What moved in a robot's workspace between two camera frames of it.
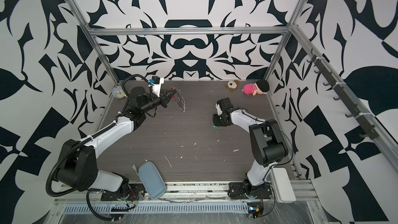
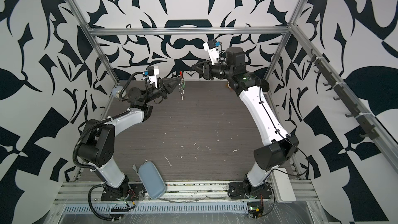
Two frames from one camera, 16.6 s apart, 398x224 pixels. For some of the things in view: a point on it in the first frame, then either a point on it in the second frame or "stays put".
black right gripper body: x=219 y=120 to x=209 y=75
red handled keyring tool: x=180 y=99 to x=183 y=85
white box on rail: x=282 y=185 stays put
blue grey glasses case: x=151 y=180 stays put
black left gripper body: x=162 y=100 to x=158 y=82
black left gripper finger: x=170 y=97 to x=172 y=86
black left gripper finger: x=168 y=93 to x=168 y=81
